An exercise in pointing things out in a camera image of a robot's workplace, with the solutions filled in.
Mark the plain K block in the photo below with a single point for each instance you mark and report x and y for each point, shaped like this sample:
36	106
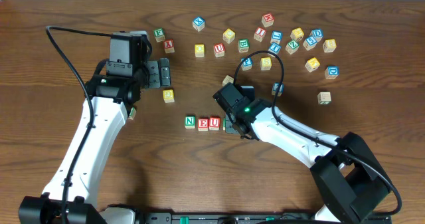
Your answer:
227	79

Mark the blue D block lower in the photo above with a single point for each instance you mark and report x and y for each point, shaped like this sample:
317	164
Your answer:
331	72

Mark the green Z block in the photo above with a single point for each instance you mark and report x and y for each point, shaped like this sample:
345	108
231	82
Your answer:
292	47

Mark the green R block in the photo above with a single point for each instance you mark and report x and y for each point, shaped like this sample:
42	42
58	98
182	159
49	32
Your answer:
224	124

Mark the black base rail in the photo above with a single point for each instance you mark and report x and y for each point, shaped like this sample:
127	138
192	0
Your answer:
232	218

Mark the red u block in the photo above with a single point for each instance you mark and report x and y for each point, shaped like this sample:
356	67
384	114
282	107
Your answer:
214	123
219	50

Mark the blue T block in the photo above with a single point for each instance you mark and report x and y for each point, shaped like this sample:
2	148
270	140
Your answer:
274	49

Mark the yellow block near left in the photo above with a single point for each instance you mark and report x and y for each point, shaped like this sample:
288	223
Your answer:
168	96

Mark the plain L block green 7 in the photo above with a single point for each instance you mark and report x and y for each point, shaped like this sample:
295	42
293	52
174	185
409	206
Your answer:
324	98

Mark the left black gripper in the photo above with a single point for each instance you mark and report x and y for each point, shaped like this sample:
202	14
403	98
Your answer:
153	73

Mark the green N block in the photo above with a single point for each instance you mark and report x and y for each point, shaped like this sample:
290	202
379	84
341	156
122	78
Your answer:
190	122

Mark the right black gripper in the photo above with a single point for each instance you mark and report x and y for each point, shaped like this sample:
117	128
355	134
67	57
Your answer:
232	127

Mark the yellow B block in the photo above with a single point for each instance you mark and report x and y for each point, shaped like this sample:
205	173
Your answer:
329	45

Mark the blue d block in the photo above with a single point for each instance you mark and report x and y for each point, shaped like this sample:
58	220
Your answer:
317	34
331	72

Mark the yellow block centre left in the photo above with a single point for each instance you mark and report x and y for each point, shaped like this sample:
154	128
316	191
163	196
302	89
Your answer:
199	50

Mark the blue 2 block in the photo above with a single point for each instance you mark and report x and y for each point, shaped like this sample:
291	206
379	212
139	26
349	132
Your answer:
277	89

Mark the blue L block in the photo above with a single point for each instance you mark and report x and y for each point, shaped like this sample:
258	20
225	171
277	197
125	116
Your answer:
276	37

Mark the blue P block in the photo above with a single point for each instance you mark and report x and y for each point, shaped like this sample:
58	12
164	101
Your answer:
247	63

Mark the blue 5 block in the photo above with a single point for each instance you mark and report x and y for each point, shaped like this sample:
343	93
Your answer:
309	43

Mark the green J block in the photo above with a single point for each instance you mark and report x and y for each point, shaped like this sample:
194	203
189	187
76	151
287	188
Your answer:
132	113

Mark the blue D block upper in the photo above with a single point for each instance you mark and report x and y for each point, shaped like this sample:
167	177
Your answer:
317	34

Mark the green B block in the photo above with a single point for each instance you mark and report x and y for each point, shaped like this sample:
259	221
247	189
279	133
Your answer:
243	45

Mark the red H block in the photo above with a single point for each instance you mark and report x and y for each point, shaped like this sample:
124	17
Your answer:
268	20

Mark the red I block upper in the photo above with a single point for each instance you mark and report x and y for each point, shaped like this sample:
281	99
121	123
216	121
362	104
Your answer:
259	34

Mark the yellow block top centre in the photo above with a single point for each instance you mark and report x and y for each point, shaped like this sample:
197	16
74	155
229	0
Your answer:
229	36

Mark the red E block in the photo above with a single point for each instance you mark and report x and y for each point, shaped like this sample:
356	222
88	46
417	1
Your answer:
203	124

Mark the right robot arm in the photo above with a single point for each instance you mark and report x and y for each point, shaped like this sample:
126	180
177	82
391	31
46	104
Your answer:
347	174

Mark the yellow S block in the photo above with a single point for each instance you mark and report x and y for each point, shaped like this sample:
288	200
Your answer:
265	63

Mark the yellow block top right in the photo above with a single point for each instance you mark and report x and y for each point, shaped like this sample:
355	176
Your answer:
297	34

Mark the blue X block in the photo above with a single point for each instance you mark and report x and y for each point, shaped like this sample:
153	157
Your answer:
198	24

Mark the yellow K block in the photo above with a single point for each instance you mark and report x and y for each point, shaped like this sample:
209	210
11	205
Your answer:
312	64

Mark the green F block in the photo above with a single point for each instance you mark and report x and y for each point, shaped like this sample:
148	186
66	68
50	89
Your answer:
159	35

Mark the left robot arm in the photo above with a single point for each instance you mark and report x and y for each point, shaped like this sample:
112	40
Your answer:
110	97

